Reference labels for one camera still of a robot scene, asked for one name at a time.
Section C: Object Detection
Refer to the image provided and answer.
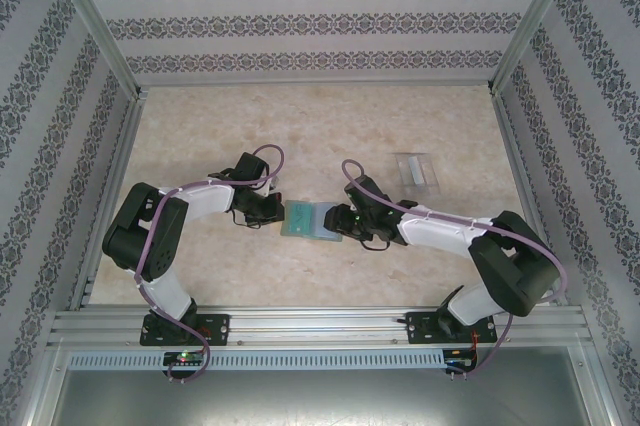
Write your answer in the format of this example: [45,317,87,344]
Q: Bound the clear acrylic card holder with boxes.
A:
[392,150,442,196]

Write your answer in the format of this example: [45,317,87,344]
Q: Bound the left controller circuit board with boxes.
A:
[163,351,204,366]

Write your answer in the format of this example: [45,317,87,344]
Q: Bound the controller circuit board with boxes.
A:
[446,347,480,371]
[163,351,204,366]

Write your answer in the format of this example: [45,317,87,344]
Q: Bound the grey metal panel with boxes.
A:
[49,368,591,426]

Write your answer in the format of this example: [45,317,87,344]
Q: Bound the right controller circuit board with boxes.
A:
[446,347,480,371]

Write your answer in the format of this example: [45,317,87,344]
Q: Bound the thin black left camera cable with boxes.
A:
[230,210,264,230]

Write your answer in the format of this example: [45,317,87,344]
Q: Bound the aluminium mounting rail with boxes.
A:
[47,303,595,347]

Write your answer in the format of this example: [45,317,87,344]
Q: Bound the aluminium back rail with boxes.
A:
[137,79,496,92]

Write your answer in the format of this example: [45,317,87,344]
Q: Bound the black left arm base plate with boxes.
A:
[141,313,231,347]

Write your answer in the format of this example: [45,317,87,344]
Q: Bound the aluminium side rail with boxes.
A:
[68,88,149,311]
[488,88,571,308]

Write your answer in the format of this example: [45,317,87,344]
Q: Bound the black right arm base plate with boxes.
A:
[405,310,500,346]

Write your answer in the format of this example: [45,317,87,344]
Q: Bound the slotted grey cable duct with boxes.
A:
[67,349,447,371]

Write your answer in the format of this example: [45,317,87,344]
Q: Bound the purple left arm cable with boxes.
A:
[133,144,287,387]

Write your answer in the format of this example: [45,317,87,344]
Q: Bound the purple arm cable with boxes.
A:
[340,159,569,382]
[133,144,287,387]

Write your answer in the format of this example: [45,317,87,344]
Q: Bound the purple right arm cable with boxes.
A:
[340,159,569,382]

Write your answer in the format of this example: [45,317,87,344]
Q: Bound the aluminium frame post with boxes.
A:
[22,340,69,426]
[489,0,586,97]
[42,0,147,100]
[574,340,619,426]

